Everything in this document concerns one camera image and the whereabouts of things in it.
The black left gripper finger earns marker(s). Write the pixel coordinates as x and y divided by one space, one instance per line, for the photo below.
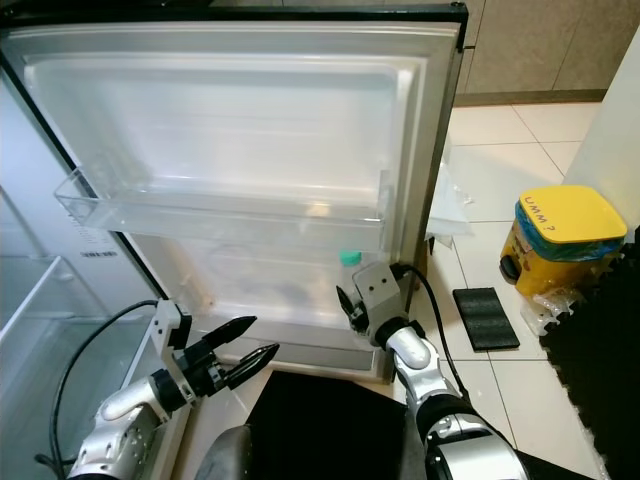
252 366
230 333

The water bottle with teal cap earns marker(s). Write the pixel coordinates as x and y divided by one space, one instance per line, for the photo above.
350 266

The clear fridge door bin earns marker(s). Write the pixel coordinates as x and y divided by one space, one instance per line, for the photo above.
230 215
280 295

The black ribbed rectangular pad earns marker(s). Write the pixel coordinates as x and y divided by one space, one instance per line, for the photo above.
485 318

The glass crisper drawer cover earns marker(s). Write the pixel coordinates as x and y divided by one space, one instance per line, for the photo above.
50 330

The crumpled clear plastic wrapper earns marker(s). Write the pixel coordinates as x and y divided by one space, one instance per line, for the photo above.
550 308

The yellow lidded container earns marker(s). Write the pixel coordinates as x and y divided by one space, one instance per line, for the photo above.
565 240

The ragged black floor mat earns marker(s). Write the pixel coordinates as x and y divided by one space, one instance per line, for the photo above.
595 380

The grey kitchen cabinet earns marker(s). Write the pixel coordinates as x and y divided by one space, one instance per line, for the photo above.
540 40

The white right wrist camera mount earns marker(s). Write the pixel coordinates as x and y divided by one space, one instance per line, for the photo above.
382 288

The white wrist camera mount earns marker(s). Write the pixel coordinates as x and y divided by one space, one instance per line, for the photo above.
175 330
382 288

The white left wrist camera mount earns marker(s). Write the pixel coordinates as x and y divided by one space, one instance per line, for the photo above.
175 330

